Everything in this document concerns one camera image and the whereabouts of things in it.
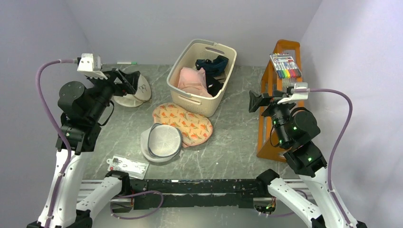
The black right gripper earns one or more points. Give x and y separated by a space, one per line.
264 99

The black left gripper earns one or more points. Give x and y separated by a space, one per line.
128 85

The tulip print mesh laundry bag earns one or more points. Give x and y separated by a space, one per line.
196 129

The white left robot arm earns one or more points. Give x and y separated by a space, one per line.
78 132

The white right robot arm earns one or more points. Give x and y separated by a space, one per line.
296 127

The beige mesh laundry bag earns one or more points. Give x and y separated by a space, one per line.
143 94

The dark blue bra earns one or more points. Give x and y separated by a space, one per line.
214 67

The cream plastic laundry basket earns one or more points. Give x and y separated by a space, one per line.
200 49

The white round mesh laundry bag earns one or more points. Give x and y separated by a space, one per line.
161 143

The green capped white marker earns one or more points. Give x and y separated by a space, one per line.
126 63

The black garment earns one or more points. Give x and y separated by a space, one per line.
214 84

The orange wooden rack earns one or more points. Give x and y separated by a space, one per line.
269 82

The pack of coloured markers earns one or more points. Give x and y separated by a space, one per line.
285 66

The pink garment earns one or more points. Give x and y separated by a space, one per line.
193 82

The clear plastic packet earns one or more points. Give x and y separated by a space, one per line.
135 169

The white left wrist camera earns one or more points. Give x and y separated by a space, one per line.
90 65

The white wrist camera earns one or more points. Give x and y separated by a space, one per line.
90 65
295 94

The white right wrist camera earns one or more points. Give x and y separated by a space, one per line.
295 94

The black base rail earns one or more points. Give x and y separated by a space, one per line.
241 193

